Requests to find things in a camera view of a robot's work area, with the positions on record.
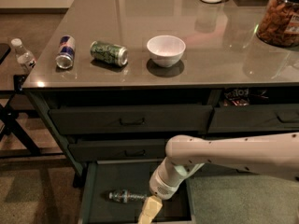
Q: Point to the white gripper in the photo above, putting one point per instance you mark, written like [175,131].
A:
[160,187]

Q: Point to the clear plastic water bottle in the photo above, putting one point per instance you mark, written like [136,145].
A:
[126,196]

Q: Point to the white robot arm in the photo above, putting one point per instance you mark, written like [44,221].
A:
[275,155]

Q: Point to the open bottom left drawer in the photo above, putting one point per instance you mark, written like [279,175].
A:
[97,208]

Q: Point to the middle left drawer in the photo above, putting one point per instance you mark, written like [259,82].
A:
[116,150]

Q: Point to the top left drawer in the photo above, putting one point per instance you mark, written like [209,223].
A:
[131,119]

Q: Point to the snack bag in drawer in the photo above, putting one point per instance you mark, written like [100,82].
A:
[236,97]

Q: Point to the top right drawer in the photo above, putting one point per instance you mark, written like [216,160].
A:
[255,118]

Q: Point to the small bottle on side table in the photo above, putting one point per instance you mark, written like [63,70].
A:
[25,58]

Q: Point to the green soda can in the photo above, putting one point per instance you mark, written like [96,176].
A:
[109,53]

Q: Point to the white bowl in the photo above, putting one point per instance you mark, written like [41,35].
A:
[166,50]

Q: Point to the blue silver energy drink can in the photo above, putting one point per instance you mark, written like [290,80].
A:
[66,52]

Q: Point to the dark side table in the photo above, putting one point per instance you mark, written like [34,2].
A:
[18,103]

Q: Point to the clear jar of snacks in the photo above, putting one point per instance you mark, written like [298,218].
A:
[280,23]

